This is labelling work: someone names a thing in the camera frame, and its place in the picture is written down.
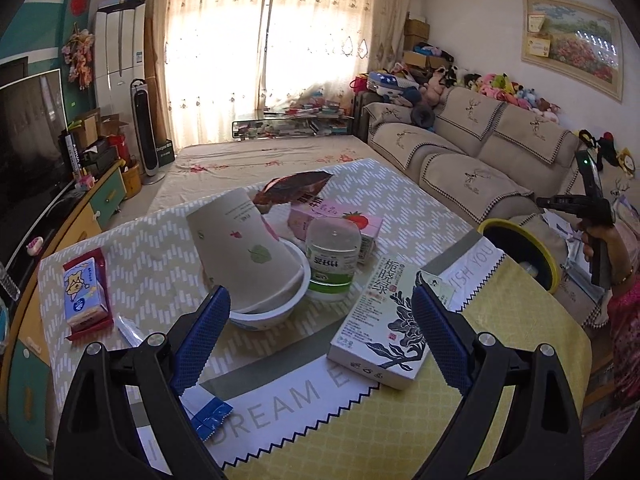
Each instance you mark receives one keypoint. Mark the blue tissue packet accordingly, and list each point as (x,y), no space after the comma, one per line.
(82,292)

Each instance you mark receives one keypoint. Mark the blue and white wrapper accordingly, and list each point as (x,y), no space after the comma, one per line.
(207,412)

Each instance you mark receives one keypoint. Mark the white bottle with green label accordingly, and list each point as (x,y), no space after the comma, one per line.
(332,255)

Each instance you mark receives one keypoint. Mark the blue star print bag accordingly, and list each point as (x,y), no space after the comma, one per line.
(384,82)

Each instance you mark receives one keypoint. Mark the clear plastic wrapper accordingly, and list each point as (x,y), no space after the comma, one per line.
(131,332)

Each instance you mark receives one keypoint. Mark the red flat packet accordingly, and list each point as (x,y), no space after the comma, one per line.
(92,332)

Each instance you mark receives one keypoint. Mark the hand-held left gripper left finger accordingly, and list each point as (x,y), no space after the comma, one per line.
(197,340)

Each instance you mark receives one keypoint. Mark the pile of plush toys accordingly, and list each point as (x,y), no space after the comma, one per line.
(505,91)

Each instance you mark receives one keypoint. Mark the wooden bucket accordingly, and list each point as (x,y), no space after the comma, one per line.
(132,180)

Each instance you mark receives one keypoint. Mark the zigzag patterned tablecloth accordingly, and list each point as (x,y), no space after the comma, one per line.
(160,240)

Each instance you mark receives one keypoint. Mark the person's right hand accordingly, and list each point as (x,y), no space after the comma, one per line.
(619,255)

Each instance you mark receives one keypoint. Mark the beige sofa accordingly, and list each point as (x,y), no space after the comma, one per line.
(460,160)

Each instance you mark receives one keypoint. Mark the pink strawberry milk carton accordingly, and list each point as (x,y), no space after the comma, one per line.
(330,220)

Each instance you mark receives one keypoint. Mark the cardboard boxes beside television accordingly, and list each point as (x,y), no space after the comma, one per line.
(97,132)

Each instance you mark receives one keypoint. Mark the red snack bag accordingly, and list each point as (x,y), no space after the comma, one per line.
(295,186)

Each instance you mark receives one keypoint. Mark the glass coffee table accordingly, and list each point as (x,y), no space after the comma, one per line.
(290,122)

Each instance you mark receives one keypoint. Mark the beige paper noodle cup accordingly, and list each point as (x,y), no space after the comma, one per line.
(235,245)

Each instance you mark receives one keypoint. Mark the dark green box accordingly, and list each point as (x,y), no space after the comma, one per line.
(166,152)

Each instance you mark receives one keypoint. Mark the yellow printed mat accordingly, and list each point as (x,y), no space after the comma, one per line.
(500,360)

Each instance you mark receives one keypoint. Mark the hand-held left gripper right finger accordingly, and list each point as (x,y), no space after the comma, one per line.
(440,335)

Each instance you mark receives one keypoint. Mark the floral bedsheet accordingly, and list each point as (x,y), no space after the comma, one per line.
(225,160)

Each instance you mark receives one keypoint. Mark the yellow trash bin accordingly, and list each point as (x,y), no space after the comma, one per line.
(520,255)

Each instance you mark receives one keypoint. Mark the white standing air conditioner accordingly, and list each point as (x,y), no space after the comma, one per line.
(120,60)

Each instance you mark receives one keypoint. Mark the green tea box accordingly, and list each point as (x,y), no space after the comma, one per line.
(385,320)

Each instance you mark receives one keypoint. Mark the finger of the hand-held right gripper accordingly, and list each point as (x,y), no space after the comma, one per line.
(555,203)

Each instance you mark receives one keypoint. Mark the clear water bottle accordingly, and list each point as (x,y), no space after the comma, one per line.
(9,282)

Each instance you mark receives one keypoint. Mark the cream curtains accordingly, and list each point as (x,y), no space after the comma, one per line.
(215,60)

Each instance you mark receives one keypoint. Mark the artificial flower decoration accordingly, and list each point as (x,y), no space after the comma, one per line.
(79,57)

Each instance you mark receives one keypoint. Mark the tower fan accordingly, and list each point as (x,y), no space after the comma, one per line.
(148,130)

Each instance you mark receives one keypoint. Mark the black television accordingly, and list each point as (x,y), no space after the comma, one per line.
(27,160)

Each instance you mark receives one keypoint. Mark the framed flower painting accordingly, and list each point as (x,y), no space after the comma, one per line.
(575,45)

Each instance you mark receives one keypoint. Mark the stack of cardboard boxes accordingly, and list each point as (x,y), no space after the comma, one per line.
(416,40)

